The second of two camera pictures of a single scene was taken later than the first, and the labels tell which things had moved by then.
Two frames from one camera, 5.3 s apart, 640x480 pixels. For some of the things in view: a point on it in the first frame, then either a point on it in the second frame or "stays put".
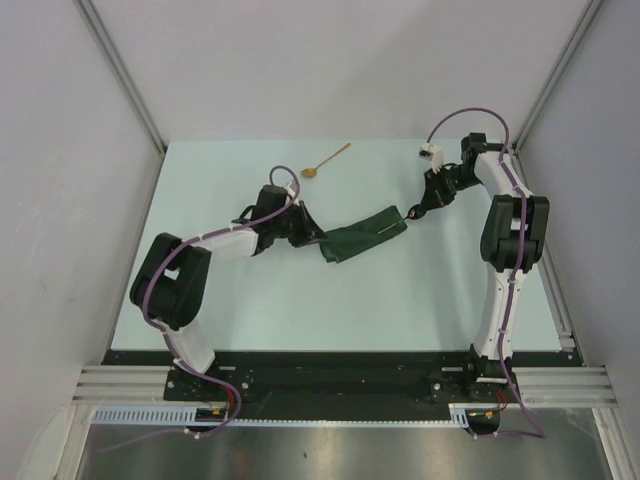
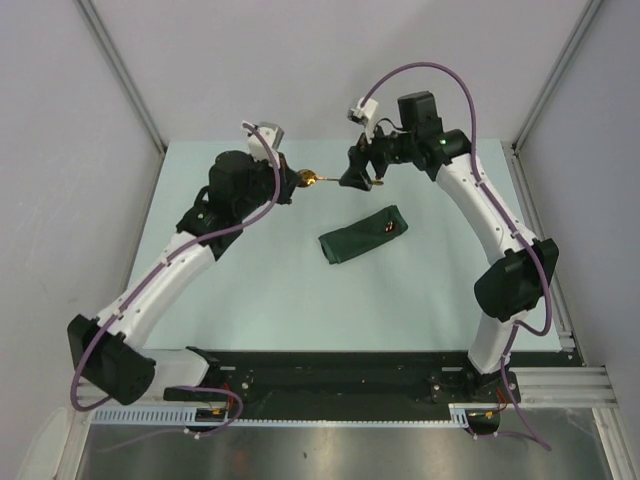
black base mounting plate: (343, 385) stays put
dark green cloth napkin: (343, 241) stays put
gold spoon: (311, 172) to (308, 177)
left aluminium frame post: (120, 65) stays put
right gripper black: (434, 196) to (357, 175)
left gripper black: (305, 235) to (287, 181)
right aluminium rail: (574, 385) stays put
